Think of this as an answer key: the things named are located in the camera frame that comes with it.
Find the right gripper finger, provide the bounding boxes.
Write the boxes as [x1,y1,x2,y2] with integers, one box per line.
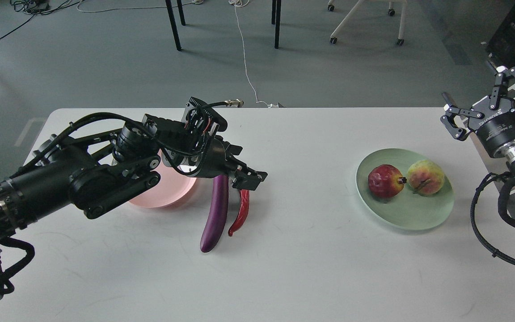
[441,92,484,141]
[485,59,515,110]

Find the black table legs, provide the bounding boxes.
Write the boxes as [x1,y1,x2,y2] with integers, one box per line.
[164,0,281,51]

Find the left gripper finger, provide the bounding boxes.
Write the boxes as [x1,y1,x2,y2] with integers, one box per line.
[231,165,268,191]

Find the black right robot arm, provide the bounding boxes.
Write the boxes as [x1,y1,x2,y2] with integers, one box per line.
[440,66,515,265]

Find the green-pink apple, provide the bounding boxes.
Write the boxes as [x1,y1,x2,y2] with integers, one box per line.
[406,159,445,195]

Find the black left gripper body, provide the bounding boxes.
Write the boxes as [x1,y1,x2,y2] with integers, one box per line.
[182,136,243,178]

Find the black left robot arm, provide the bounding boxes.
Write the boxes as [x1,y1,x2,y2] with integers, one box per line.
[0,97,267,300]

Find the pink plate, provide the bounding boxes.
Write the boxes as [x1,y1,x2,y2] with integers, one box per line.
[127,162,197,208]

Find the white cable on floor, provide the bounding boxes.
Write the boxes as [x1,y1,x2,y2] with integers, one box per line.
[228,0,279,109]

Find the red chili pepper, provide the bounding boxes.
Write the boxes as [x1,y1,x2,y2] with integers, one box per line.
[228,189,250,237]

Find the purple eggplant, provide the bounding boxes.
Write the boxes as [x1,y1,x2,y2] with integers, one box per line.
[200,175,229,253]

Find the white office chair base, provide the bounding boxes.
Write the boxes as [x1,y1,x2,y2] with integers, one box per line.
[327,0,408,46]

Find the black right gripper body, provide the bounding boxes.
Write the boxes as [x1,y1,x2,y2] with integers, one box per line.
[473,96,515,158]

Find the black cables on floor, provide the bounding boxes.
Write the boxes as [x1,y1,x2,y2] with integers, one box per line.
[0,0,84,53]

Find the red pomegranate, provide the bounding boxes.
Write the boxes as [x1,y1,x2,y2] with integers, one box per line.
[367,164,407,199]

